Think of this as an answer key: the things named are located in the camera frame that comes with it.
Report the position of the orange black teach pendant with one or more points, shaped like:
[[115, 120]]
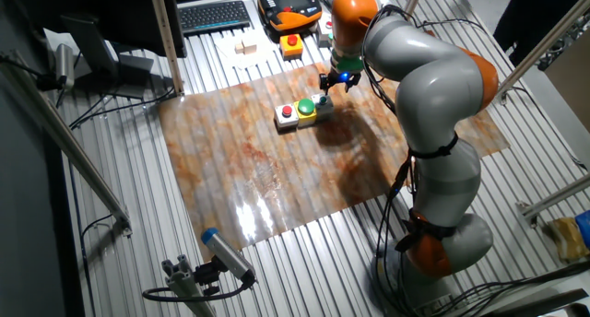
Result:
[[288, 8]]

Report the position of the short aluminium beam with bracket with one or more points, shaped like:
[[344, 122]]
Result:
[[558, 197]]

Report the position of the black keyboard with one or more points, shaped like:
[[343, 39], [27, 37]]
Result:
[[214, 17]]

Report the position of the grey monitor stand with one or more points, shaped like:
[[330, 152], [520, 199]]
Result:
[[92, 45]]

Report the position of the aluminium profile camera mount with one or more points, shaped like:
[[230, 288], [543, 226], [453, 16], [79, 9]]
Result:
[[184, 285]]

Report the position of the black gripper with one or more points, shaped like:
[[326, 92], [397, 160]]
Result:
[[341, 78]]

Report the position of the orange box red mushroom button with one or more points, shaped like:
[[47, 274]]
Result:
[[291, 45]]

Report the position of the grey box red button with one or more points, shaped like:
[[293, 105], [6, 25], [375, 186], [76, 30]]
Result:
[[286, 116], [325, 29]]

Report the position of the diagonal aluminium frame beam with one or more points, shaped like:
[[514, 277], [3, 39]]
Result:
[[544, 43]]

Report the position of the onlooker in black clothes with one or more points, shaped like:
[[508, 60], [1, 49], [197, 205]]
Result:
[[534, 13]]

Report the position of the grey box small green button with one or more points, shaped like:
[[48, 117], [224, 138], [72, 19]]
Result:
[[323, 105]]

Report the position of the black monitor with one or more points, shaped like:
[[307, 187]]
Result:
[[133, 22]]

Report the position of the blue packet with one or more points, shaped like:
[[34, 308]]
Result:
[[584, 229]]

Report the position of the brown plastic bag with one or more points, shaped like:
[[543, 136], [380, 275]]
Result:
[[569, 238]]

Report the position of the yellow box green mushroom button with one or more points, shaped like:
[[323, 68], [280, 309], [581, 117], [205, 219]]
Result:
[[306, 107]]

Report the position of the small wooden block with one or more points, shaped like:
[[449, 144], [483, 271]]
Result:
[[239, 48]]

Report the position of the white paper sheet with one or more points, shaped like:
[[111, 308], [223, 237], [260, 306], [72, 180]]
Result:
[[230, 59]]

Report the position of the long diagonal aluminium beam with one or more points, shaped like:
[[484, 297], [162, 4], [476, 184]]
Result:
[[69, 142]]

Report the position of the marble pattern mat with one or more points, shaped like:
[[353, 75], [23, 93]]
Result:
[[253, 169]]

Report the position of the silver camera blue cap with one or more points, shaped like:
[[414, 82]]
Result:
[[228, 254]]

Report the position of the upright aluminium frame post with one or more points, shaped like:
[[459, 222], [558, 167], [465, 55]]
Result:
[[166, 40]]

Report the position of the large wooden block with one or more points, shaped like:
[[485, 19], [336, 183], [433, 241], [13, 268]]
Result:
[[250, 49]]

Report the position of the silver cylinder camera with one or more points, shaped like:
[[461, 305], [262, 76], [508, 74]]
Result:
[[64, 66]]

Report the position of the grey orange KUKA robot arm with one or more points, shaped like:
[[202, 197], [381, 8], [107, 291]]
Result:
[[438, 91]]

